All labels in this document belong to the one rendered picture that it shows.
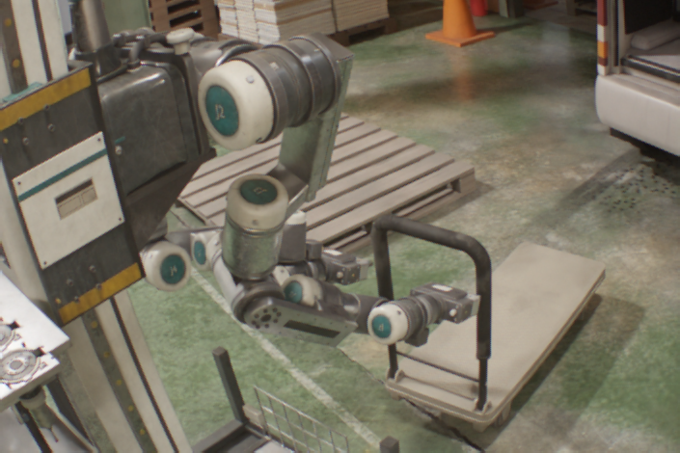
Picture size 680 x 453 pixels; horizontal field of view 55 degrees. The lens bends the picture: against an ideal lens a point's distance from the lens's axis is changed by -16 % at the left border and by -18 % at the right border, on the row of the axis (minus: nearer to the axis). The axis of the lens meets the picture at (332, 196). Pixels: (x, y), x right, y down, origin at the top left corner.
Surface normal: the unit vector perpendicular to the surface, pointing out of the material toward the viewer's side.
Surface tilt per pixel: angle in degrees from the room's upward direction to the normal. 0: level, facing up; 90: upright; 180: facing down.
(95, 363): 90
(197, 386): 0
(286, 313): 110
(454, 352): 0
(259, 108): 84
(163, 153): 90
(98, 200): 90
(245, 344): 0
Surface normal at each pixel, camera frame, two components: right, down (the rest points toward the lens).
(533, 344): -0.14, -0.88
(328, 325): 0.43, 0.65
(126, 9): 0.57, 0.31
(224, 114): -0.67, 0.40
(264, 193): 0.19, -0.72
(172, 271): 0.67, 0.13
